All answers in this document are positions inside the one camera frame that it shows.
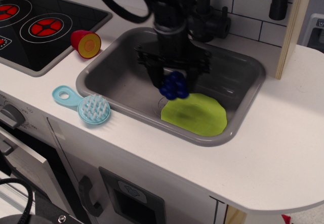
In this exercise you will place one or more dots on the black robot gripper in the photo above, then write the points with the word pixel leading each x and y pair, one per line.
pixel 173 49

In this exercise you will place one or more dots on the blue toy blueberry cluster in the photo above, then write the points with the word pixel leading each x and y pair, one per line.
pixel 174 86

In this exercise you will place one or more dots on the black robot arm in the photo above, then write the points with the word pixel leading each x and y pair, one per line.
pixel 170 15

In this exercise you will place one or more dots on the lime green plastic plate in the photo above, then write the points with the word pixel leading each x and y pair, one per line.
pixel 197 113

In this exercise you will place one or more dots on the grey plastic sink basin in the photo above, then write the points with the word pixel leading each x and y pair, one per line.
pixel 233 80

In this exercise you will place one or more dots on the black toy faucet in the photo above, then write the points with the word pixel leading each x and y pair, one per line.
pixel 205 24

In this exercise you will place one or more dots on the light blue scrub brush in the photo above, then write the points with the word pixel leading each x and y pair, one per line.
pixel 92 109

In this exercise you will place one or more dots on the red yellow toy fruit half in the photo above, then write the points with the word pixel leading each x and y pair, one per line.
pixel 87 43

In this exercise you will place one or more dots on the grey dishwasher panel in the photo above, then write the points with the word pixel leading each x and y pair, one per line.
pixel 133 202

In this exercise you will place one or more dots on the wooden shelf side panel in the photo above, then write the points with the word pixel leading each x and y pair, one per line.
pixel 292 33

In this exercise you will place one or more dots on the black toy stove top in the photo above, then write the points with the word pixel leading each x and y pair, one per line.
pixel 35 34

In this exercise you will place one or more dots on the grey oven knob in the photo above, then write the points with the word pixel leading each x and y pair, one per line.
pixel 11 116

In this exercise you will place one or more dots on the grey cabinet door handle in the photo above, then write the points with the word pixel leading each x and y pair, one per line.
pixel 84 189

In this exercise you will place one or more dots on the grey oven door handle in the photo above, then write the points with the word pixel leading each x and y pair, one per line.
pixel 6 148

